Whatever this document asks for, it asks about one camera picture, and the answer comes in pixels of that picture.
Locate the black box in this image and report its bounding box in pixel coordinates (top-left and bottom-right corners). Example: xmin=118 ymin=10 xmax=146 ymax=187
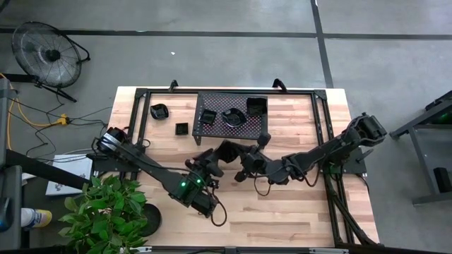
xmin=433 ymin=167 xmax=452 ymax=194

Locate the white printed sheet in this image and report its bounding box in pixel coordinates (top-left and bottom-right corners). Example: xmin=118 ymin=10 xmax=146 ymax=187
xmin=44 ymin=154 xmax=93 ymax=197

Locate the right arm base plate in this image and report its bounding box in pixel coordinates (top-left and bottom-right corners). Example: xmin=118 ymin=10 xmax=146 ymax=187
xmin=316 ymin=146 xmax=368 ymax=176

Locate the deep black square plate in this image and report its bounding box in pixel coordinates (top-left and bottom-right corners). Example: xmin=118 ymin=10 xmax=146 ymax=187
xmin=246 ymin=96 xmax=268 ymax=116

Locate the grey equipment cart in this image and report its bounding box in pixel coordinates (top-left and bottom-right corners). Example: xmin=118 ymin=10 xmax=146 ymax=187
xmin=0 ymin=78 xmax=23 ymax=252

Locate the white yellow spray can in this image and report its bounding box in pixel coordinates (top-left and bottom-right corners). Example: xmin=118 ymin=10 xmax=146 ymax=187
xmin=20 ymin=207 xmax=53 ymax=229

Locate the black metal table frame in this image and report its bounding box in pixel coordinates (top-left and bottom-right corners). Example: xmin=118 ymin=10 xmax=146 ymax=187
xmin=129 ymin=78 xmax=381 ymax=248

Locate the black floor cable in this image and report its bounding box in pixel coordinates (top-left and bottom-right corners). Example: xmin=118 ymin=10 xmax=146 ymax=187
xmin=69 ymin=104 xmax=114 ymax=123

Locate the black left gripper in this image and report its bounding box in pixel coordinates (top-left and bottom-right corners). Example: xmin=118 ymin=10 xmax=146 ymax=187
xmin=185 ymin=147 xmax=226 ymax=188

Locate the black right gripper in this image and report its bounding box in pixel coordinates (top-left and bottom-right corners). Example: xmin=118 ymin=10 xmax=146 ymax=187
xmin=230 ymin=132 xmax=273 ymax=183

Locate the yellow extension cord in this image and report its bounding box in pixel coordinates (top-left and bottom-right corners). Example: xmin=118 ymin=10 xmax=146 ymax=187
xmin=0 ymin=72 xmax=71 ymax=151

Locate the black perforated metal shelf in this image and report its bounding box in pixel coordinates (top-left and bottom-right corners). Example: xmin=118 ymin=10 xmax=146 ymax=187
xmin=191 ymin=91 xmax=268 ymax=150

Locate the black floor fan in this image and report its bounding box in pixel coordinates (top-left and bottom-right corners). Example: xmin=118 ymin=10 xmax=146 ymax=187
xmin=10 ymin=20 xmax=91 ymax=104

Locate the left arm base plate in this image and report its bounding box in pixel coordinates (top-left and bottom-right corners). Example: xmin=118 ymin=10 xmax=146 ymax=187
xmin=92 ymin=146 xmax=146 ymax=174

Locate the black oval mini plate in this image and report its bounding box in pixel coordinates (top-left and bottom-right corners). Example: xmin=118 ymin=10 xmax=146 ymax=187
xmin=150 ymin=103 xmax=170 ymax=121

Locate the large green potted plant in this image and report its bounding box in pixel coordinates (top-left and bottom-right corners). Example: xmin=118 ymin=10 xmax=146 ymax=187
xmin=58 ymin=174 xmax=162 ymax=254

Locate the black diagonal beam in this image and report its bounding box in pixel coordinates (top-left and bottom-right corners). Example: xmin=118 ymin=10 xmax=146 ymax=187
xmin=4 ymin=150 xmax=90 ymax=191

